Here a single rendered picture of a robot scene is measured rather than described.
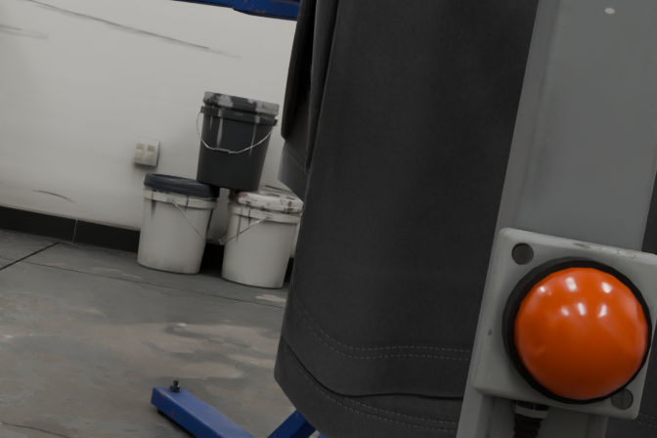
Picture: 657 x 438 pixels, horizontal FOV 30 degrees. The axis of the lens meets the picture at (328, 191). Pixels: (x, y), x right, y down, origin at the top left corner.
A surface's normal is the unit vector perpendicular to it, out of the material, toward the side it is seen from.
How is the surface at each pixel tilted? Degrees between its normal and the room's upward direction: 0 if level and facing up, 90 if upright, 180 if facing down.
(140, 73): 90
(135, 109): 90
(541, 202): 90
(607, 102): 90
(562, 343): 99
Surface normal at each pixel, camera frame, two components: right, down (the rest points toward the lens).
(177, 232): 0.19, 0.15
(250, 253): -0.14, 0.09
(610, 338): 0.21, -0.08
